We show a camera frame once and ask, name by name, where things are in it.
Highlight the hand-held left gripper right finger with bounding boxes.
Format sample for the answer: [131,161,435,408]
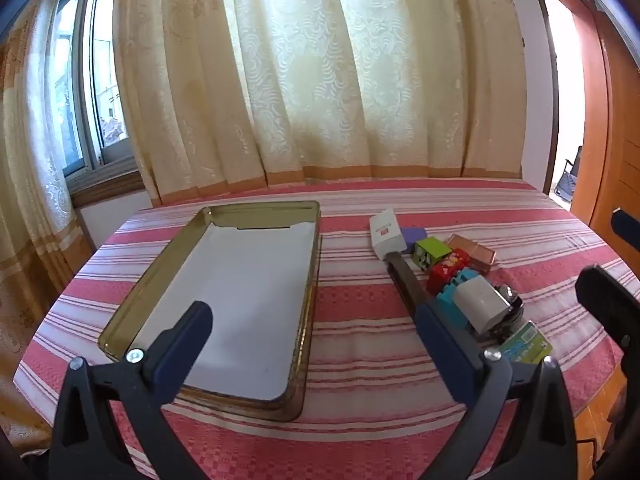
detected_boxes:
[414,302,583,480]

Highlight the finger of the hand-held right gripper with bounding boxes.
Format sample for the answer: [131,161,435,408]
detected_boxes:
[611,207,640,247]
[575,264,640,361]

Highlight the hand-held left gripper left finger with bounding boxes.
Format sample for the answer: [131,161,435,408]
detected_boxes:
[47,301,213,480]

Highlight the blue toy block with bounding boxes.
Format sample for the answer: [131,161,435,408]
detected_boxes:
[436,267,479,322]

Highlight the white charger plug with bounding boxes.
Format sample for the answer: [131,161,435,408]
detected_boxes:
[457,280,502,336]

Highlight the gold metal tin tray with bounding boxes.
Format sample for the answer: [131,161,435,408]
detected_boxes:
[97,201,322,422]

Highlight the black comb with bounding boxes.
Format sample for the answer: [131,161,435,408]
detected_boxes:
[477,284,524,346]

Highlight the dark brown wooden bar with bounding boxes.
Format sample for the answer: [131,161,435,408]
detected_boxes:
[384,252,427,322]

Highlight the red toy block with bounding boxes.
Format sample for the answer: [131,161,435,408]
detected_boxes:
[426,249,472,296]

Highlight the green card pack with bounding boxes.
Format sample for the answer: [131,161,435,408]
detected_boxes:
[496,322,554,366]

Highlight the green toy block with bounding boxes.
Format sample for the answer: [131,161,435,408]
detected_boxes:
[412,237,452,272]

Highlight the copper pink box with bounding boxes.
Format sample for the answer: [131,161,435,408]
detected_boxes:
[446,233,497,275]

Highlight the purple block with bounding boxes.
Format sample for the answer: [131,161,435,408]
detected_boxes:
[401,227,429,256]

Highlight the white box with red label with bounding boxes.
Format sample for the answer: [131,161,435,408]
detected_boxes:
[369,208,408,261]

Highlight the white paper liner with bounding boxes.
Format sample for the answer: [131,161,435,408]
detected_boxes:
[135,222,317,401]

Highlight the folding chair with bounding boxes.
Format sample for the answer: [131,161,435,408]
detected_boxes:
[551,145,584,204]

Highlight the orange wooden door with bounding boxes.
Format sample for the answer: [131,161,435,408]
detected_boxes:
[570,5,640,243]

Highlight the red striped bed sheet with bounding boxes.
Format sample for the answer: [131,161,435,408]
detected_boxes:
[12,177,640,480]

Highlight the wooden window sill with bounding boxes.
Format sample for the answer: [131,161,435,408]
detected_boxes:
[67,169,147,209]

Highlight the narrow cream patterned curtain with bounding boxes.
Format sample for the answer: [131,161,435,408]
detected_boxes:
[0,0,97,441]

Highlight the sliding glass window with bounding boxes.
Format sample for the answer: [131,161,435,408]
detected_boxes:
[49,0,137,177]

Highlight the wide cream patterned curtain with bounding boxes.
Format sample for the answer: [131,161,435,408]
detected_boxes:
[112,0,527,207]

